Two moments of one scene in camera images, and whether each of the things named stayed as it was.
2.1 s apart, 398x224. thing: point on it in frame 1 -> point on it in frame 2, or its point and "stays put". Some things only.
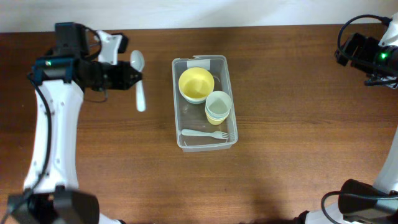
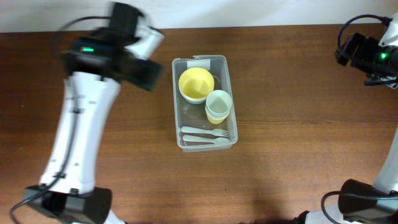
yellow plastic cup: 214,121 stays put
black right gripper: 367,46 stays put
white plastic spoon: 137,58 -> 221,141
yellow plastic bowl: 194,84 stays put
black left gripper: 124,81 -> 145,76
